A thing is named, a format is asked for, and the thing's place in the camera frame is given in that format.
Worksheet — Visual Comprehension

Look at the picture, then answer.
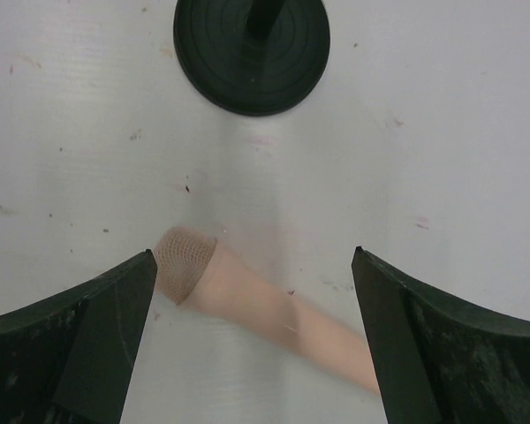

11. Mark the black round-base stand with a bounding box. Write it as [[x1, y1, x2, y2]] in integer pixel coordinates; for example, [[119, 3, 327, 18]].
[[173, 0, 330, 117]]

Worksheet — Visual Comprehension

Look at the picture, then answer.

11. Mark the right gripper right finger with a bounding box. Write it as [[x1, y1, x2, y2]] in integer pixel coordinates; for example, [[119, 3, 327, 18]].
[[352, 247, 530, 423]]

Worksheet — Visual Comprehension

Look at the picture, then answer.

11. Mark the beige toy microphone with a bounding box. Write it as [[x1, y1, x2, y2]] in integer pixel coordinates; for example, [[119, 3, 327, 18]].
[[154, 227, 380, 393]]

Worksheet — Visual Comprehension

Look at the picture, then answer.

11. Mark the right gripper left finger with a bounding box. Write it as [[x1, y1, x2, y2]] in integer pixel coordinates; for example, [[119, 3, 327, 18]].
[[0, 250, 157, 423]]

